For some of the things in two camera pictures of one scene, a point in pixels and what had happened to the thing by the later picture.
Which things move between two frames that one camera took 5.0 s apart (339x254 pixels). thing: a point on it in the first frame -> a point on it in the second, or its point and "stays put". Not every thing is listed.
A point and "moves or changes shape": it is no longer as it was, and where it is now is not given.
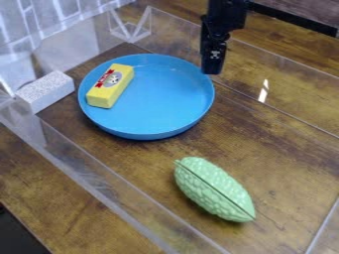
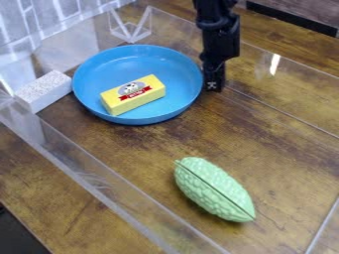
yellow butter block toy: x=108 y=87 -> x=133 y=94
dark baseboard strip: x=286 y=17 stays put
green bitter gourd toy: x=209 y=188 stays put
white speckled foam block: x=45 y=89 stays put
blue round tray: x=165 y=100 moves or changes shape
